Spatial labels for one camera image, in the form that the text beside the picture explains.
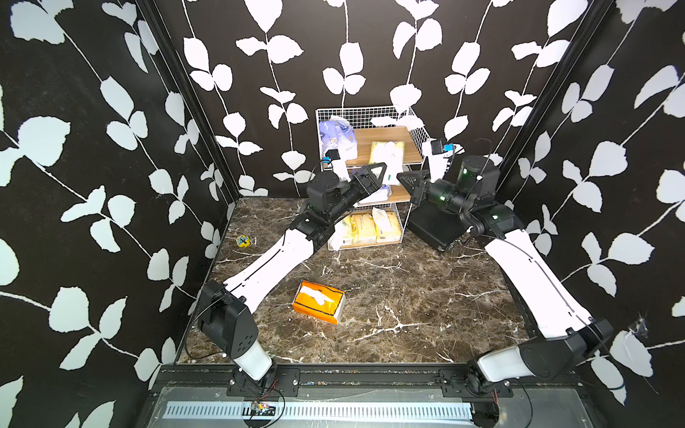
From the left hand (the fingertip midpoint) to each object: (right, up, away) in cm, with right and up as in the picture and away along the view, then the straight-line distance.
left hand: (383, 165), depth 66 cm
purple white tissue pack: (+1, -6, +17) cm, 18 cm away
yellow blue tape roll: (-52, -22, +38) cm, 68 cm away
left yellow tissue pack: (-11, -19, +33) cm, 40 cm away
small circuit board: (-32, -65, +4) cm, 73 cm away
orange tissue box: (-18, -40, +15) cm, 46 cm away
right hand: (+3, -2, -2) cm, 4 cm away
